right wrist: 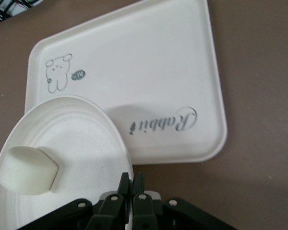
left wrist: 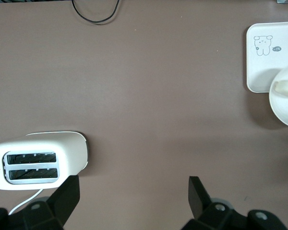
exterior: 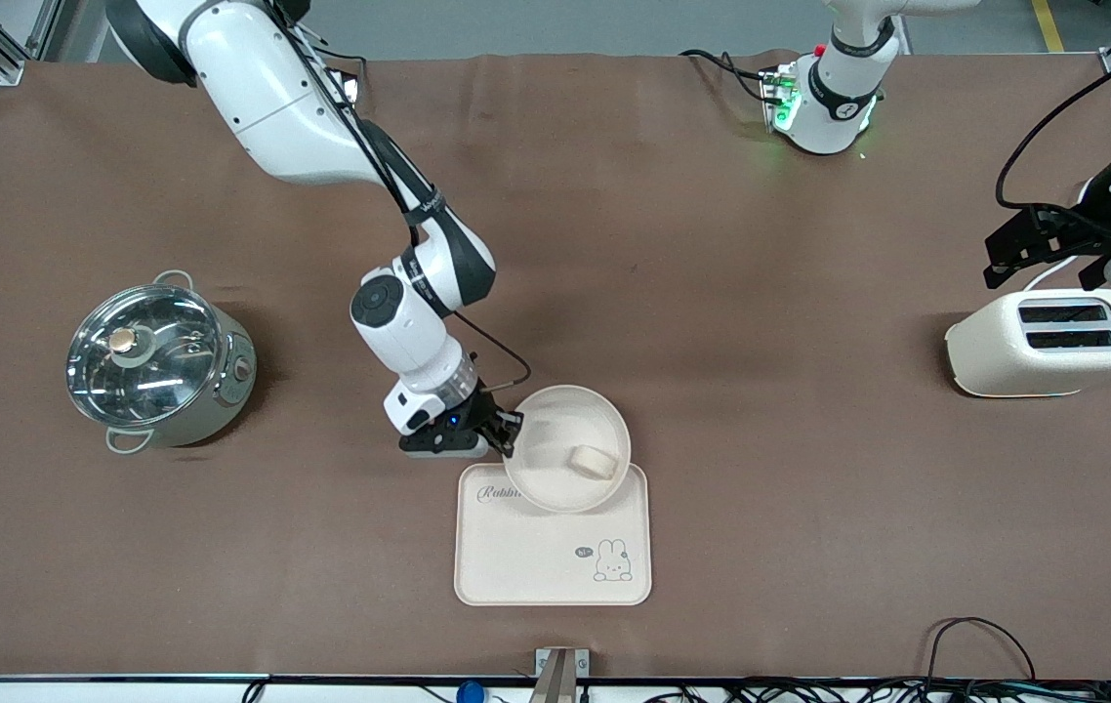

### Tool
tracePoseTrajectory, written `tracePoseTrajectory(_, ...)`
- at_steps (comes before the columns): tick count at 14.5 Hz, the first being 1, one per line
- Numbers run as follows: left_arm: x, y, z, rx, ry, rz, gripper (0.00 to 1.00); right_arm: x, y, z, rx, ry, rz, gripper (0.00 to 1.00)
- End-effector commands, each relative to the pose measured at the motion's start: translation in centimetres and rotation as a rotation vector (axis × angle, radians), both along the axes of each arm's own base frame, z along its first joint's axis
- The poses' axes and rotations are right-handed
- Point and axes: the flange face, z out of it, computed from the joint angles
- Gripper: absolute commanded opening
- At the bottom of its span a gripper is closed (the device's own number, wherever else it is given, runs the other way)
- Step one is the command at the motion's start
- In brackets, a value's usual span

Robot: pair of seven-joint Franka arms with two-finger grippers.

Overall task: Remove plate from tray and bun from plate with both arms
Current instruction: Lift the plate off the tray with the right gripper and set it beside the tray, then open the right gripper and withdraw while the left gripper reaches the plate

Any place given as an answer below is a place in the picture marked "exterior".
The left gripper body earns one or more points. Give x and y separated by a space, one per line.
1095 237

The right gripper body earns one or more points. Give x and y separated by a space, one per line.
483 408

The cream round bowl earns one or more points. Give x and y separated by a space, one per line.
555 439

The white steamed bun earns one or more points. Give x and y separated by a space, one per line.
593 462

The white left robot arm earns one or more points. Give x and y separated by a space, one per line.
834 107

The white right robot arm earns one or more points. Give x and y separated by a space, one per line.
272 88

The cream two-slot toaster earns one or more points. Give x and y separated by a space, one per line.
1005 361

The cream rabbit print tray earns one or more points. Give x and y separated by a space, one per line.
536 557

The steel electric pot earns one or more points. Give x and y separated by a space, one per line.
235 391

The brown table mat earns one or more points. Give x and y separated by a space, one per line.
712 293

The blue round cap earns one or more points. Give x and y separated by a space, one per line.
470 692

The glass pot lid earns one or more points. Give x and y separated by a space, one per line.
165 383

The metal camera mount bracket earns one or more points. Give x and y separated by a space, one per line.
560 679

